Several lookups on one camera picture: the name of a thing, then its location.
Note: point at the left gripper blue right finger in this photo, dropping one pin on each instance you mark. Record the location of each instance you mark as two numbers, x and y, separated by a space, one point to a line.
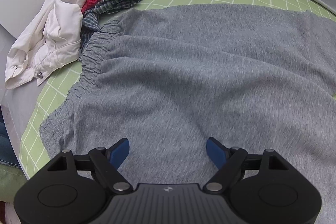
229 162

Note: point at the white denim jacket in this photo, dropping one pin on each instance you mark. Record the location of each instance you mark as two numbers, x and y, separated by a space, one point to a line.
50 41

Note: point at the green checked bed sheet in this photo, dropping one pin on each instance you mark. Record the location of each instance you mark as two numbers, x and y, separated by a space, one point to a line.
33 155

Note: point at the red garment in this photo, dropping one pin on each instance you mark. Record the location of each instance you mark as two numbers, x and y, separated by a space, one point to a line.
89 4

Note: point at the grey sweatpants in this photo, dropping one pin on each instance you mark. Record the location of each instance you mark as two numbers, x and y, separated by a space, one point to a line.
167 80

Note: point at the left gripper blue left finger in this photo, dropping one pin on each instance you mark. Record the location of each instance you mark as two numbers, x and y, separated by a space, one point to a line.
106 163

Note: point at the blue plaid shirt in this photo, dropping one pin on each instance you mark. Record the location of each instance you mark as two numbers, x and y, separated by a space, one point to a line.
90 21

